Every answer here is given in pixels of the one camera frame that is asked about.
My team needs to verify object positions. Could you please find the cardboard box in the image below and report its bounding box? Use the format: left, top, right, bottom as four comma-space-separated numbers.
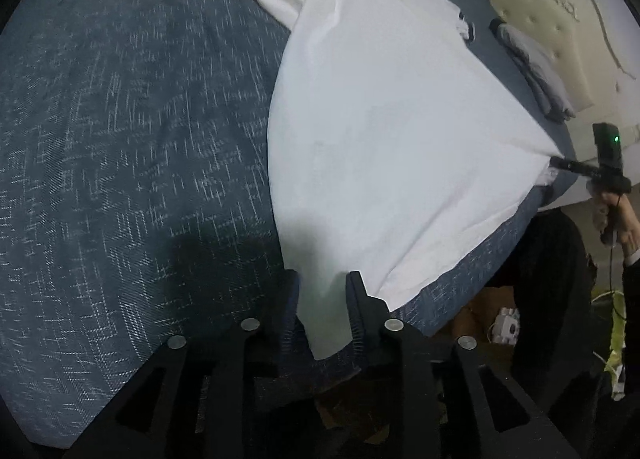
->
450, 284, 516, 340

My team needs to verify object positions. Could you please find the grey garment with black trim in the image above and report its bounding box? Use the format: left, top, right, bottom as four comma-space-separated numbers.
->
489, 18, 577, 123

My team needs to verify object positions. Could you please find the yellow green bag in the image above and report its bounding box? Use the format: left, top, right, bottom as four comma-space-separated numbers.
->
592, 289, 632, 401

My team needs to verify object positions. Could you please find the person's black clothing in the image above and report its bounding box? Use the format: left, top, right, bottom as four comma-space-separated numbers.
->
487, 209, 601, 405

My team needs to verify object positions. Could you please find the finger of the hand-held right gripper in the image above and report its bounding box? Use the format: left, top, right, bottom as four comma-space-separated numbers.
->
550, 156, 596, 176

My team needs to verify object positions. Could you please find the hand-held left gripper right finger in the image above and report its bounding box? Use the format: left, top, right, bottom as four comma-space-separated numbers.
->
345, 270, 576, 459

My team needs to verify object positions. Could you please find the blue speckled bedspread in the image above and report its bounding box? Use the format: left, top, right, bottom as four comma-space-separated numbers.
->
0, 0, 576, 445

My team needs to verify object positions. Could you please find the white power strip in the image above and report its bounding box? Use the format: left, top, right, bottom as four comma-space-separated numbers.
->
492, 308, 522, 344

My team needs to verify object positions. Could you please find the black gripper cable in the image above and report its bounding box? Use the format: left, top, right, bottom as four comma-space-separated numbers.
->
606, 239, 617, 301

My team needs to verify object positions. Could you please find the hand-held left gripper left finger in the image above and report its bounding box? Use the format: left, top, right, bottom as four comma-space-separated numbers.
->
65, 269, 316, 459

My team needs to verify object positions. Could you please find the person's right forearm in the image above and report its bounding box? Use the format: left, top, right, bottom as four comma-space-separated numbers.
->
621, 249, 640, 320

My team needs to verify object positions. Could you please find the person's right hand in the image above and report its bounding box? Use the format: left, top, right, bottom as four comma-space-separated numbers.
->
597, 192, 640, 265

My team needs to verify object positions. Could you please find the white shirt with black cuffs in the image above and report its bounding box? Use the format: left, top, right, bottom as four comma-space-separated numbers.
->
107, 0, 568, 361

